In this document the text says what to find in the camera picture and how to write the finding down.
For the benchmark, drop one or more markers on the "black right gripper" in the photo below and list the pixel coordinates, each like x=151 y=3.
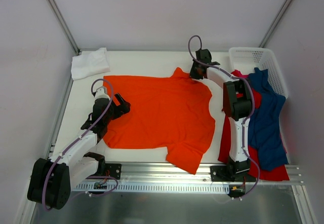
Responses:
x=196 y=71

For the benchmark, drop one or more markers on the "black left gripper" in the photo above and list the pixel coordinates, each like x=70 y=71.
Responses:
x=115 y=106

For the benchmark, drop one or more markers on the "orange t shirt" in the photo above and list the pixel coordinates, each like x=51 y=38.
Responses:
x=168 y=112

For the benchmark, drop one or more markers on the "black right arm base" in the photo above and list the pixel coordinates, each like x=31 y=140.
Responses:
x=219 y=173

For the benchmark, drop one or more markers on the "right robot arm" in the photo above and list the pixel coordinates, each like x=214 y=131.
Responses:
x=238 y=105

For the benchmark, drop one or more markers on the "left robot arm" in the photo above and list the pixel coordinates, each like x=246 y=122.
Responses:
x=53 y=179

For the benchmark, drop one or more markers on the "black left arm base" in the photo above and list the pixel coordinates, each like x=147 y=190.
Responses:
x=113 y=170

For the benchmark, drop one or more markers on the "magenta garment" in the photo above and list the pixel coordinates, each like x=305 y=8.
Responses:
x=237 y=73

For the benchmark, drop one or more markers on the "white plastic basket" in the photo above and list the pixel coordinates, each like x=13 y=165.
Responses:
x=245 y=59

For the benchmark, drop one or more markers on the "white folded t shirt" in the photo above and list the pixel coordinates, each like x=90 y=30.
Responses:
x=90 y=63

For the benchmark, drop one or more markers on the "blue t shirt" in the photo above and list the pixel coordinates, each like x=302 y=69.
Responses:
x=264 y=131

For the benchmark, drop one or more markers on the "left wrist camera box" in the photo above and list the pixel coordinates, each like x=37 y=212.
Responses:
x=101 y=92

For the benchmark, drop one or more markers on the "aluminium mounting rail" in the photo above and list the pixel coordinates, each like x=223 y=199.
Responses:
x=168 y=173

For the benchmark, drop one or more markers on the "white slotted cable duct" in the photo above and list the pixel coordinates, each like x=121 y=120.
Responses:
x=140 y=187

